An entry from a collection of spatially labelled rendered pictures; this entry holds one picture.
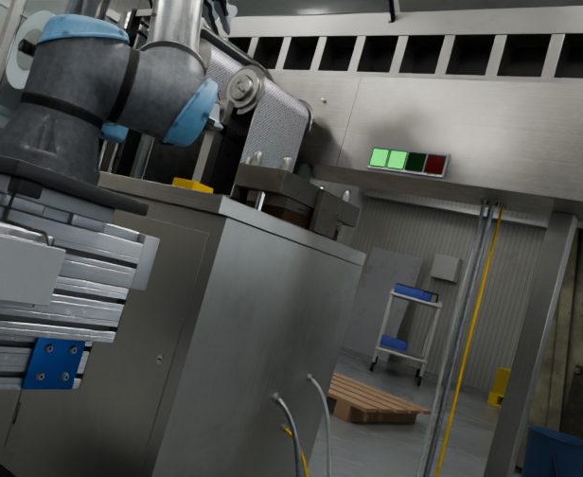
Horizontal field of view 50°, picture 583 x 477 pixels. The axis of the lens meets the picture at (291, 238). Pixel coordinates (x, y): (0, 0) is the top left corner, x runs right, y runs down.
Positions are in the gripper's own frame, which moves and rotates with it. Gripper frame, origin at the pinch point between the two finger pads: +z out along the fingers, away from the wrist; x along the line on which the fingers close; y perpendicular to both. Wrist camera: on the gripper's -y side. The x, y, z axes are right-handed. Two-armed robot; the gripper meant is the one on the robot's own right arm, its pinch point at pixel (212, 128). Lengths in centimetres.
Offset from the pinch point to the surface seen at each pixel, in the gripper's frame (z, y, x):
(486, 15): 46, 54, -45
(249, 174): 9.0, -8.8, -8.7
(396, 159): 45, 10, -30
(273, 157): 26.5, 0.8, -0.5
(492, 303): 775, 12, 168
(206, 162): 8.8, -7.3, 7.6
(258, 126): 16.4, 6.7, -0.5
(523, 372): 61, -39, -75
